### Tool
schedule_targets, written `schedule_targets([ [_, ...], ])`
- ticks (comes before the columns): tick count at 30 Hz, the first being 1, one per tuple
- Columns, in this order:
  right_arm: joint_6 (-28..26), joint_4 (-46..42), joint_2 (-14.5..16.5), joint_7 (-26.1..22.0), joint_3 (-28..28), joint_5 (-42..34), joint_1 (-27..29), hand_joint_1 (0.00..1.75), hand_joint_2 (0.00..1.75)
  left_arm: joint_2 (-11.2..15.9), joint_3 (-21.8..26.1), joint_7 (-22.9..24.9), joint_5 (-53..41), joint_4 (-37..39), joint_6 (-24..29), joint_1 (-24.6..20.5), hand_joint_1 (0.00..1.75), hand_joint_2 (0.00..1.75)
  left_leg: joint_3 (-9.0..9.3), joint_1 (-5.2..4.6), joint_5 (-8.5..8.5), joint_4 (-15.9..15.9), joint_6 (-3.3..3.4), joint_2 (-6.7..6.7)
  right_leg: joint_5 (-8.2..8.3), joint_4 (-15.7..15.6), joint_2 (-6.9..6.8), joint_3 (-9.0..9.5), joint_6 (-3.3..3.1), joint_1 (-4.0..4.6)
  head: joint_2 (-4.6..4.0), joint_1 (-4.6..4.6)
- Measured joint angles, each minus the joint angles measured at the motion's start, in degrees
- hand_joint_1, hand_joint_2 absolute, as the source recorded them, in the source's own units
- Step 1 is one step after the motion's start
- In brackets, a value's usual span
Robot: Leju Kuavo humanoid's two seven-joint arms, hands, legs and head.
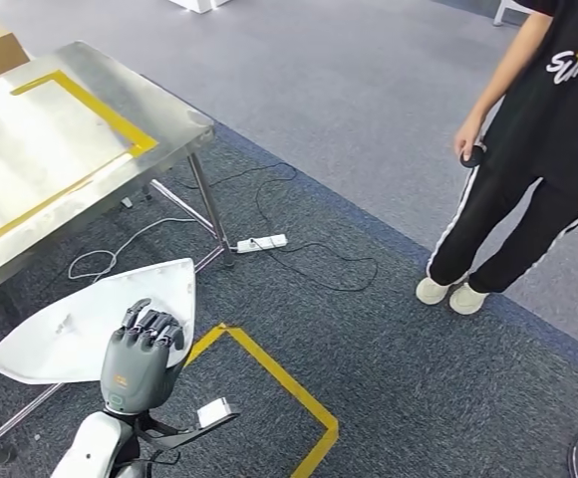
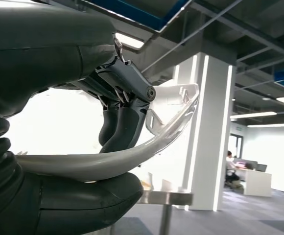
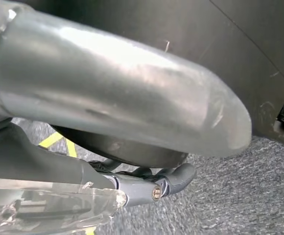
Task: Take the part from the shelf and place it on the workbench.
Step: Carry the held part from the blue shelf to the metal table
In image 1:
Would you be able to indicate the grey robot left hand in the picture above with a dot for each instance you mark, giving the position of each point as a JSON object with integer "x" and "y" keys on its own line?
{"x": 134, "y": 376}

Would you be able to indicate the person's right hand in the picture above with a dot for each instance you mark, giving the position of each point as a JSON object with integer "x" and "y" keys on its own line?
{"x": 470, "y": 135}

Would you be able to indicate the small black handheld device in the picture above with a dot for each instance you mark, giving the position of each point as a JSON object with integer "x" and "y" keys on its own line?
{"x": 474, "y": 158}

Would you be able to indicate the white plastic car body part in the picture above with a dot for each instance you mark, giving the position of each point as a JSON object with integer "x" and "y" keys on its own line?
{"x": 70, "y": 330}

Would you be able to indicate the person's right forearm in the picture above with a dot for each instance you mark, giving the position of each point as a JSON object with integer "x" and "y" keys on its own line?
{"x": 510, "y": 69}

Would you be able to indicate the stainless steel workbench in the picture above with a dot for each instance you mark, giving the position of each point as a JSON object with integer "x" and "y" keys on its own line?
{"x": 119, "y": 86}

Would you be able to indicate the person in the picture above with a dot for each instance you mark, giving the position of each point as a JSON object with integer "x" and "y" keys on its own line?
{"x": 543, "y": 132}

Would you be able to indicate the white power strip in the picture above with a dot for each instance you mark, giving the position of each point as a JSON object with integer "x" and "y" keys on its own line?
{"x": 261, "y": 243}

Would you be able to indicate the white display block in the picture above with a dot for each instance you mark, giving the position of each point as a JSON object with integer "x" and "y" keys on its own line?
{"x": 199, "y": 5}

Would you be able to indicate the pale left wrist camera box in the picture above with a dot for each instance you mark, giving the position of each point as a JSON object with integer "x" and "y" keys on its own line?
{"x": 214, "y": 412}

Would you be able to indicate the white metal furniture frame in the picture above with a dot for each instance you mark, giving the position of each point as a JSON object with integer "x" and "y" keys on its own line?
{"x": 510, "y": 10}

